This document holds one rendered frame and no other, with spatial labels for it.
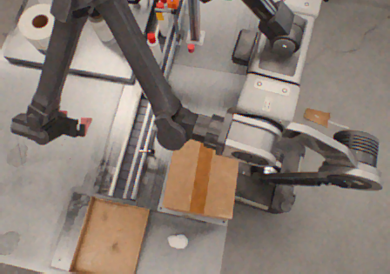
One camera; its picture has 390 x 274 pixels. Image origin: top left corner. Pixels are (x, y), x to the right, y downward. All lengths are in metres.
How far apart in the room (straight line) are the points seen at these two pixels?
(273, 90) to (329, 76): 1.92
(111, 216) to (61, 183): 0.28
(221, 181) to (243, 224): 1.15
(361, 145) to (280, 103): 0.72
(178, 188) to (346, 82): 1.90
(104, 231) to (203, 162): 0.57
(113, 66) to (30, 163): 0.59
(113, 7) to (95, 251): 1.02
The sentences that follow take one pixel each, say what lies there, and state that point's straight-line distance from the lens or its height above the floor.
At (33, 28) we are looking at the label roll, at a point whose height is 1.02.
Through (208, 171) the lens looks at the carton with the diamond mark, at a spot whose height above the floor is 1.12.
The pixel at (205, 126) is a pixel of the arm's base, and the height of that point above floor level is 1.48.
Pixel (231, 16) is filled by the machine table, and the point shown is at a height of 0.83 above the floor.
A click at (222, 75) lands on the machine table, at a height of 0.83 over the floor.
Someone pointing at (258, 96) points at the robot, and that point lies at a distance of 0.72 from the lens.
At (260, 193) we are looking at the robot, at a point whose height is 0.24.
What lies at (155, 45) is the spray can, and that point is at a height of 1.04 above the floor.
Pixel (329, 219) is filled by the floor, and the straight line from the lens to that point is 2.34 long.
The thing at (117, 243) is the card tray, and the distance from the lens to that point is 1.40.
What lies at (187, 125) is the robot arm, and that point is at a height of 1.48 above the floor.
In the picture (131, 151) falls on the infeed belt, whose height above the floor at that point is 0.88.
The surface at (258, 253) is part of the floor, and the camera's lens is 2.21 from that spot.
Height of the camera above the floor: 2.18
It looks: 71 degrees down
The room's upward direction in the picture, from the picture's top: 7 degrees counter-clockwise
